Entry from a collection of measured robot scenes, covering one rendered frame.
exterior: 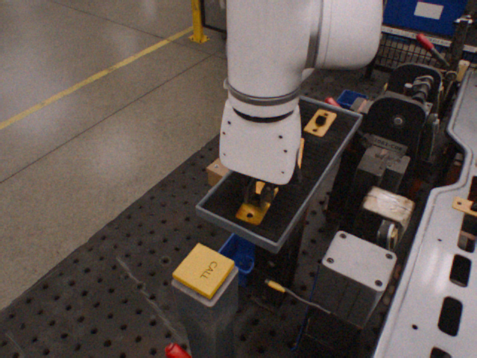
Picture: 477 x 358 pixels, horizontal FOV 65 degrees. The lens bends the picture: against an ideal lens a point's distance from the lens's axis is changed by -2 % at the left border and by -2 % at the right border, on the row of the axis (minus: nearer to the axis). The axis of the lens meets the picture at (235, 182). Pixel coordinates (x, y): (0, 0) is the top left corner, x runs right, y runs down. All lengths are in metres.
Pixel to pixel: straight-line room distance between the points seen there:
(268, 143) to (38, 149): 2.45
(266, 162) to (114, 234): 0.77
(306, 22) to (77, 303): 0.89
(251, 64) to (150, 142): 2.25
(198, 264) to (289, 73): 0.27
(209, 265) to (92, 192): 1.89
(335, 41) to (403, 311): 0.48
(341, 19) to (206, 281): 0.34
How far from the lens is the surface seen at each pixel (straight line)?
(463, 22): 1.21
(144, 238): 1.15
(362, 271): 0.60
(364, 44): 0.40
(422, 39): 1.25
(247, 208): 0.57
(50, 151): 2.77
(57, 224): 2.27
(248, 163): 0.50
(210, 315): 0.53
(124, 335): 1.01
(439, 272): 0.79
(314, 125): 0.74
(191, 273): 0.51
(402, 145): 0.87
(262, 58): 0.39
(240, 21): 0.39
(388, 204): 0.74
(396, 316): 0.70
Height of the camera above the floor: 1.59
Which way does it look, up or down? 44 degrees down
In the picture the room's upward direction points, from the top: straight up
